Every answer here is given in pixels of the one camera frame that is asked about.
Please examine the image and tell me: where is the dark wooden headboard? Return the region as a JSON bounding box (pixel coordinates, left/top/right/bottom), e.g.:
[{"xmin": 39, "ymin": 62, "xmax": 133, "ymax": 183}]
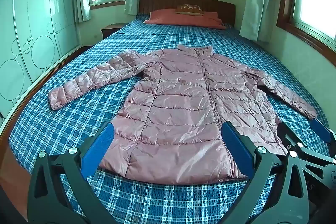
[{"xmin": 138, "ymin": 0, "xmax": 236, "ymax": 26}]

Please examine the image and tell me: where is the pink quilted down jacket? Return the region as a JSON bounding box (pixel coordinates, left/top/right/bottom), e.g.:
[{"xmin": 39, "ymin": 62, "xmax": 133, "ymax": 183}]
[{"xmin": 49, "ymin": 45, "xmax": 317, "ymax": 185}]

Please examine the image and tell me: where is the wooden nightstand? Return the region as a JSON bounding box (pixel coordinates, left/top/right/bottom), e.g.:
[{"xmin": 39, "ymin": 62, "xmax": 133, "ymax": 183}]
[{"xmin": 101, "ymin": 23, "xmax": 128, "ymax": 39}]

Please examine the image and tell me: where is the red pillow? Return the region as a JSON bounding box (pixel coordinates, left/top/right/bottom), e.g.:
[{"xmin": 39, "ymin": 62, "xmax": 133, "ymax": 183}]
[{"xmin": 143, "ymin": 9, "xmax": 226, "ymax": 30}]

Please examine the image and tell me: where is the brown patterned cushion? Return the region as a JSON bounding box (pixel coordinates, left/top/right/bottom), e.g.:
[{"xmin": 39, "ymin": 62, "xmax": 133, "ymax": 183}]
[{"xmin": 175, "ymin": 4, "xmax": 204, "ymax": 16}]

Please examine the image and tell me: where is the blue plaid bed sheet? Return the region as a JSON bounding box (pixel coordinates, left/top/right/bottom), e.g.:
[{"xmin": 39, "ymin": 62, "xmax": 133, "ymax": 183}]
[{"xmin": 9, "ymin": 16, "xmax": 330, "ymax": 223}]

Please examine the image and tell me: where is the wooden bed frame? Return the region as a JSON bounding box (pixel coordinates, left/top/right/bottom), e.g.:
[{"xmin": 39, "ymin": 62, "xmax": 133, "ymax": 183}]
[{"xmin": 1, "ymin": 46, "xmax": 90, "ymax": 219}]

